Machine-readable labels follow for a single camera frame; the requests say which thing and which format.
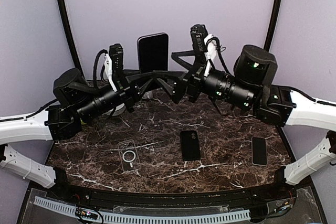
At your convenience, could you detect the black smartphone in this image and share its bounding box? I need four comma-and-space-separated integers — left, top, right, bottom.
137, 33, 169, 73

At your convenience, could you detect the black phone case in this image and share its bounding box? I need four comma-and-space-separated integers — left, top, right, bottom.
180, 130, 201, 161

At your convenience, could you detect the clear magsafe phone case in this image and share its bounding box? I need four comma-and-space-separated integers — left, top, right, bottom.
118, 140, 141, 172

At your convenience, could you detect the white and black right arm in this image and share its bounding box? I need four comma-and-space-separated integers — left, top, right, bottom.
154, 45, 335, 200

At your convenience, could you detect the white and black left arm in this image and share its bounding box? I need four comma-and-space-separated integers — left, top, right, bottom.
1, 68, 187, 201

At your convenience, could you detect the white floral mug yellow inside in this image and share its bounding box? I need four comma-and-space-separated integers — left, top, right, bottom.
142, 91, 153, 100

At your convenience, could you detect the white scalloped bowl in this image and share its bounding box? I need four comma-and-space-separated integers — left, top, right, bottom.
105, 104, 126, 116

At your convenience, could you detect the silver edged smartphone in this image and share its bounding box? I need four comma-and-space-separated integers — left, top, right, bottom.
251, 137, 267, 166

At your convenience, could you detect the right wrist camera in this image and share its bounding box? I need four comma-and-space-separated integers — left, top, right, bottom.
190, 24, 218, 77

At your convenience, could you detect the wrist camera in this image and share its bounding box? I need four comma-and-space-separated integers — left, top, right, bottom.
190, 24, 218, 77
104, 44, 123, 91

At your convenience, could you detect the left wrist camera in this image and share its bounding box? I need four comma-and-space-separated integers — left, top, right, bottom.
104, 44, 123, 91

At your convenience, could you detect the white slotted cable duct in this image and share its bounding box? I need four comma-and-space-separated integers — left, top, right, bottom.
33, 196, 251, 223

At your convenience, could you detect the right black frame post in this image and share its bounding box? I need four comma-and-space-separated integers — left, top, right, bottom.
262, 0, 286, 51

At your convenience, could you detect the black frame post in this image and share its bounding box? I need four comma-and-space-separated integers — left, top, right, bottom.
57, 0, 85, 77
262, 0, 286, 51

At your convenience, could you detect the left black frame post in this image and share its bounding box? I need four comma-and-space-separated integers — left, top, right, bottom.
57, 0, 85, 77

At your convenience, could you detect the black front rail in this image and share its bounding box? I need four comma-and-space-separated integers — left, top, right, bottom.
47, 168, 297, 208

